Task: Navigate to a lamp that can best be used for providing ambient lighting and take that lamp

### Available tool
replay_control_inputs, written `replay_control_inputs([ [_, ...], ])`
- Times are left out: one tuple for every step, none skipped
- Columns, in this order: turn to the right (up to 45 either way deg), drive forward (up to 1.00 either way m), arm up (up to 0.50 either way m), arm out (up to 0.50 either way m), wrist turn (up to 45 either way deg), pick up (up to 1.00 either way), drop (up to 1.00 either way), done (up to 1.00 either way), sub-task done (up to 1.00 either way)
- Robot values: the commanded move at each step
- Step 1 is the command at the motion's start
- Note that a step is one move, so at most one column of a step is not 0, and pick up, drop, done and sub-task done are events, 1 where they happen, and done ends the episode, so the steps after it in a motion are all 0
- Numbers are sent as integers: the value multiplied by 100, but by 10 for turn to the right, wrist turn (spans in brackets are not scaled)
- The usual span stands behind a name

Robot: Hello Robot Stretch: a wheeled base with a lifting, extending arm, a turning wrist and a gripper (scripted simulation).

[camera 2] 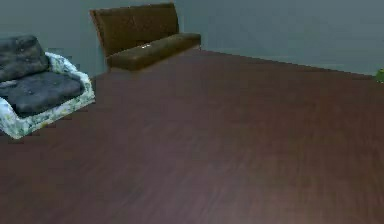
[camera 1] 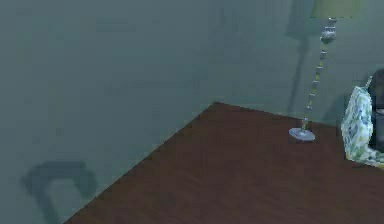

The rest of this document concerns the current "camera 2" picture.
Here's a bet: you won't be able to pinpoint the white floral armchair grey cushions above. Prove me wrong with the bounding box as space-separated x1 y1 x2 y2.
0 34 96 140

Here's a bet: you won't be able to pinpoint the brown sofa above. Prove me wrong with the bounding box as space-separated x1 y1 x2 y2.
89 2 202 72

